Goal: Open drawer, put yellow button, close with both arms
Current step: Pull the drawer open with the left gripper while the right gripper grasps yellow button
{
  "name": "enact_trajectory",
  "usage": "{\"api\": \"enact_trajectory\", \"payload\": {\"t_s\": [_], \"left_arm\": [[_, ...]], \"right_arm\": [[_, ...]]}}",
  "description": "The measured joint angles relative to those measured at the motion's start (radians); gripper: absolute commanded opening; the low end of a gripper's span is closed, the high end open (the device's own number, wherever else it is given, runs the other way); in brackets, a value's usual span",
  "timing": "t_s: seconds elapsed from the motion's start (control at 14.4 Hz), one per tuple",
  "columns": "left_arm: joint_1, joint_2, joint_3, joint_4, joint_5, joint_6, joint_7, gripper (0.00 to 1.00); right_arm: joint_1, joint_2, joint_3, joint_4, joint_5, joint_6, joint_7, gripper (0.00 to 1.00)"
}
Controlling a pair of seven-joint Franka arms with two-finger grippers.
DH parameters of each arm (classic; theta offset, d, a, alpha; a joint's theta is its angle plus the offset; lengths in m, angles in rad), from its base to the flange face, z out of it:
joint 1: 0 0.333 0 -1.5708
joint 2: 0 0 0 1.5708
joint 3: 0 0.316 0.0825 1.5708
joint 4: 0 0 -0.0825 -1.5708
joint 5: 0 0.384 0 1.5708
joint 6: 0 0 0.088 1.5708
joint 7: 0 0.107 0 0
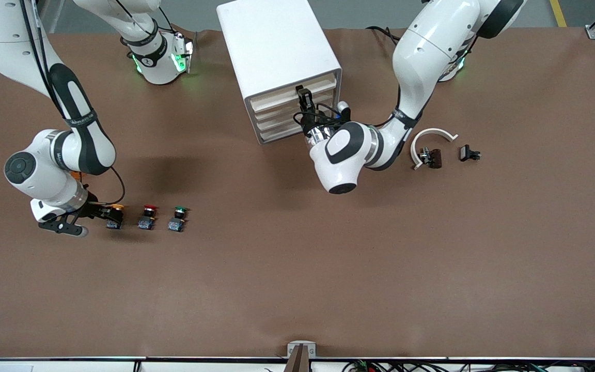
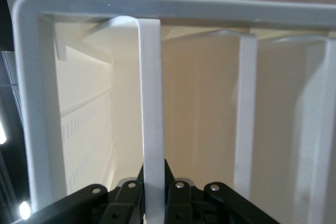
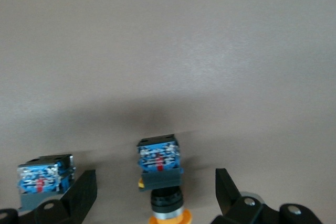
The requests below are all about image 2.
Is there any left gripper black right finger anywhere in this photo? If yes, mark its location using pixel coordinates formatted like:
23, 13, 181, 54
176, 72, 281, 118
163, 157, 280, 224

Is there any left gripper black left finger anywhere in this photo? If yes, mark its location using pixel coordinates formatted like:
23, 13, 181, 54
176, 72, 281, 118
15, 161, 145, 224

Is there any white drawer cabinet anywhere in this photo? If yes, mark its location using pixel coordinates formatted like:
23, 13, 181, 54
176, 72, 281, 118
12, 0, 336, 224

